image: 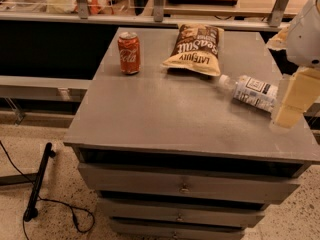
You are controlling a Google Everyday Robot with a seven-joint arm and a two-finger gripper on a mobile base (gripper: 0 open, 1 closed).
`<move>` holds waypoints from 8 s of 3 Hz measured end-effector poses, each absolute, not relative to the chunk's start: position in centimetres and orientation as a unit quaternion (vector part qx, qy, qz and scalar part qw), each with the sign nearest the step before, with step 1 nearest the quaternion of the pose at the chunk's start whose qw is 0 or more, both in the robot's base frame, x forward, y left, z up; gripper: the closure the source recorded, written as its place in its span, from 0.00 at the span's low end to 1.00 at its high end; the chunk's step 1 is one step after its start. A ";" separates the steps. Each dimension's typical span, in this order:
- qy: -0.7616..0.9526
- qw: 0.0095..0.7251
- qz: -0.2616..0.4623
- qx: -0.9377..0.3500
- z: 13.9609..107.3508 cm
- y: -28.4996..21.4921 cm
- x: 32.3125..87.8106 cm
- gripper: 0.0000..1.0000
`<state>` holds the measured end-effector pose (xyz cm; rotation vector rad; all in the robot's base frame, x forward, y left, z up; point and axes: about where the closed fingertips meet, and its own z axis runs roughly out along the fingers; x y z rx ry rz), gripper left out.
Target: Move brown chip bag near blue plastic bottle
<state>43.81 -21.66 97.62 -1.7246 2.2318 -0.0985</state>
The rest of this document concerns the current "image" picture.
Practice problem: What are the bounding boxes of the black stand leg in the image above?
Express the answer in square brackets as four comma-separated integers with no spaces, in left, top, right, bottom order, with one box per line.
[23,143,56,222]

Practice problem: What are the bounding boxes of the grey low shelf ledge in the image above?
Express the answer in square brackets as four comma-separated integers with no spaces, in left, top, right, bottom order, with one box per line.
[0,76,91,102]

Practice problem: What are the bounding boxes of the grey drawer cabinet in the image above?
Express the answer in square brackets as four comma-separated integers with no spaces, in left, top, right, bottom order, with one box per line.
[64,28,320,240]

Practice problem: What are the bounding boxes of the brown sea salt chip bag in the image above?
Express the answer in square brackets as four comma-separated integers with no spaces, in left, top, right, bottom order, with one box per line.
[163,24,224,76]

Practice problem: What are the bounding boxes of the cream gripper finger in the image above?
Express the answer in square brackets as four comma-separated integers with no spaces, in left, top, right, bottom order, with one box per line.
[266,27,289,51]
[270,67,320,129]

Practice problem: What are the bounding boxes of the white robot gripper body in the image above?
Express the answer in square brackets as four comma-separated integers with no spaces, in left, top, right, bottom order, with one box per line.
[286,0,320,68]

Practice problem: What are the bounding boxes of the grey metal railing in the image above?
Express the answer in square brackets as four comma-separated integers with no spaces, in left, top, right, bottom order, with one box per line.
[0,0,297,32]

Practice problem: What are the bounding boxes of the clear plastic water bottle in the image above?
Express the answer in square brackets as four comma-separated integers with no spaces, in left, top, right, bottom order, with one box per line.
[218,75,278,112]

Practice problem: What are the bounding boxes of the orange soda can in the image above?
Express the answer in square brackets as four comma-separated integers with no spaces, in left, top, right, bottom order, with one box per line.
[118,31,141,75]

